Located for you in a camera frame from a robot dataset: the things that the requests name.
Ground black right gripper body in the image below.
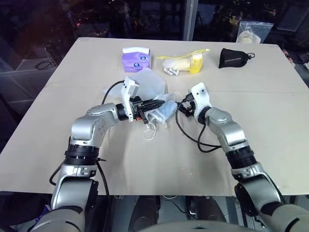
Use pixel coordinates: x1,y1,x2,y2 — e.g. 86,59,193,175
184,99,197,119

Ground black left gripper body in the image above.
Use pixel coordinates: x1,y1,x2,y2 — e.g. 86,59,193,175
129,96,149,125

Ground light blue towel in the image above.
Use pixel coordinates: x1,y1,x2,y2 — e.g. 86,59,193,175
154,101,177,121

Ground translucent white drawstring bag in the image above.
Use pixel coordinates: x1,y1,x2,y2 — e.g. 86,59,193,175
102,69,182,141

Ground clear yellow-zip plastic bag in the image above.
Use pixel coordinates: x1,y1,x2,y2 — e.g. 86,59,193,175
155,48,211,77

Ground clear zip bag with contents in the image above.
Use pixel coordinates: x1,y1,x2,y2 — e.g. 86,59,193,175
237,21,275,44

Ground yellow packet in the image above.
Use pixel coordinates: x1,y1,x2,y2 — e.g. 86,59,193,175
189,54,204,74

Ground purple tissue pack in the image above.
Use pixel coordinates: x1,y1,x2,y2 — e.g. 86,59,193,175
122,46,153,73

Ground dark rounded shape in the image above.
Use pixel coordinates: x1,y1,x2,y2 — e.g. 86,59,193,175
129,195,162,232

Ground silver robot torso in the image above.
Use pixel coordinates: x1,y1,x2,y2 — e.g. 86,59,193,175
144,224,244,232

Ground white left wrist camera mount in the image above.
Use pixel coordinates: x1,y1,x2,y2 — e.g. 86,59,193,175
119,76,141,122

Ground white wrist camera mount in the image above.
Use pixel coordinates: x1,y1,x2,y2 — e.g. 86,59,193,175
188,82,212,122
119,76,141,122

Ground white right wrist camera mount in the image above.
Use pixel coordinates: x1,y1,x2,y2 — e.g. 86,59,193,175
188,82,212,122

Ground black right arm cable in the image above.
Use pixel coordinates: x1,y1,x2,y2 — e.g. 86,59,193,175
175,94,223,154

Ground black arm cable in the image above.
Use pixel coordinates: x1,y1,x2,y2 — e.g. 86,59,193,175
175,94,223,154
49,80,126,197

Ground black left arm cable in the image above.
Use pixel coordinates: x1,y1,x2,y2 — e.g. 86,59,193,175
49,80,126,197

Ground black drawstring pouch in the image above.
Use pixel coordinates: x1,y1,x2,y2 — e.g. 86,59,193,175
218,47,256,70

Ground purple strap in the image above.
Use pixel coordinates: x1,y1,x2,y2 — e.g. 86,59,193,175
33,204,53,223

